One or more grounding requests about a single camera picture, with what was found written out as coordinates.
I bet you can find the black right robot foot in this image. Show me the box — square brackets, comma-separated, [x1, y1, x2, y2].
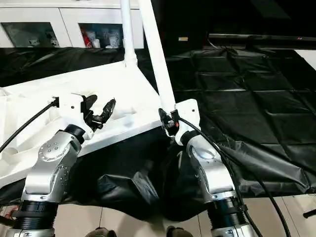
[166, 226, 195, 237]

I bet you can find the white cabinet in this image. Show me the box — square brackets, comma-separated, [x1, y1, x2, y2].
[0, 0, 146, 49]

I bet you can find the black plastic mat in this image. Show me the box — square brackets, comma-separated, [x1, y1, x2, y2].
[0, 45, 316, 222]

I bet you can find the grey metal bar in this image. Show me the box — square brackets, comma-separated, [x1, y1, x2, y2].
[207, 34, 316, 44]

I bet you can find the white board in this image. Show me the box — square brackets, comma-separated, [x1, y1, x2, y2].
[295, 49, 316, 70]

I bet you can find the white plastic table leg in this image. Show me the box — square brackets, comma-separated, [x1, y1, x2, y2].
[138, 0, 177, 112]
[120, 0, 139, 68]

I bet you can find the red carton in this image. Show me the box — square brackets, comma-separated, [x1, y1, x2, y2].
[81, 29, 92, 48]

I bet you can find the red cable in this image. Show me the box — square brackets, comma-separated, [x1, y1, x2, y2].
[0, 205, 17, 223]

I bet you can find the black robot foot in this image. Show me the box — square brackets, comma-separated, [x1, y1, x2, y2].
[85, 227, 118, 237]
[166, 226, 195, 237]

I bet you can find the black left robot foot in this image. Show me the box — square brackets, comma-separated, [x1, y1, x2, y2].
[85, 227, 118, 237]

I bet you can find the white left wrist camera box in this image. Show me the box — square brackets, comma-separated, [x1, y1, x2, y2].
[57, 93, 95, 141]

